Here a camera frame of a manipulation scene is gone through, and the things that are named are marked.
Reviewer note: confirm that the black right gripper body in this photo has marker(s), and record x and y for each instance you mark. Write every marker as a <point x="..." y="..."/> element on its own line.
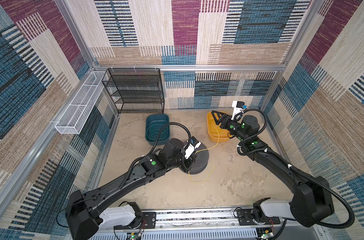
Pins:
<point x="233" y="126"/>

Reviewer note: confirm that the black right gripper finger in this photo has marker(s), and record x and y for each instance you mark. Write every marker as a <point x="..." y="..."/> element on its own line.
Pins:
<point x="217" y="116"/>
<point x="226" y="116"/>

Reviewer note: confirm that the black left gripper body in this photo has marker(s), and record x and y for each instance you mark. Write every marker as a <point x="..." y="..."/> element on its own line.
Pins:
<point x="188" y="162"/>

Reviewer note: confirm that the grey perforated cable spool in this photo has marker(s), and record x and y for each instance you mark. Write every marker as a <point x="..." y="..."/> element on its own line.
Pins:
<point x="197" y="159"/>

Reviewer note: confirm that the yellow plastic bin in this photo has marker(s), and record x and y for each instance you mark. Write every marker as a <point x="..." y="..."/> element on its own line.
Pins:
<point x="216" y="134"/>

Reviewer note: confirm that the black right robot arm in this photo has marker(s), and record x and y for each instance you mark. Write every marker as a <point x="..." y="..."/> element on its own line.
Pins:
<point x="312" y="197"/>

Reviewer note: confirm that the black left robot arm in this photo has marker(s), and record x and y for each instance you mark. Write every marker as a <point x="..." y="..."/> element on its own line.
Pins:
<point x="83" y="212"/>

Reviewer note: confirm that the teal plastic bin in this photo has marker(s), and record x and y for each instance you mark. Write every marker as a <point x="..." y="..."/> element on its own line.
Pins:
<point x="154" y="123"/>

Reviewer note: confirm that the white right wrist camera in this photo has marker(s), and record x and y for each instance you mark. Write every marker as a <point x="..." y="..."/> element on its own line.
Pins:
<point x="238" y="111"/>

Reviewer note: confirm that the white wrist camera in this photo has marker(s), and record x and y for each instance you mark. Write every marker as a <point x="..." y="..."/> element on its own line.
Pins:
<point x="238" y="111"/>
<point x="191" y="146"/>

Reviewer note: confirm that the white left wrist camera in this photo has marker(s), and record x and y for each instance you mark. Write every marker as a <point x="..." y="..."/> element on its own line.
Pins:
<point x="191" y="146"/>

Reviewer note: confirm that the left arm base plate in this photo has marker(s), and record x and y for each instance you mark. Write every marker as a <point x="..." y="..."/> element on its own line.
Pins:
<point x="146" y="221"/>

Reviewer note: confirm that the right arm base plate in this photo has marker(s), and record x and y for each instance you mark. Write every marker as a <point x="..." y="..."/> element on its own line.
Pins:
<point x="254" y="217"/>

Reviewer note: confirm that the black wire mesh shelf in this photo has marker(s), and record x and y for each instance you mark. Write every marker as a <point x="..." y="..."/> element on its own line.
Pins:
<point x="135" y="90"/>

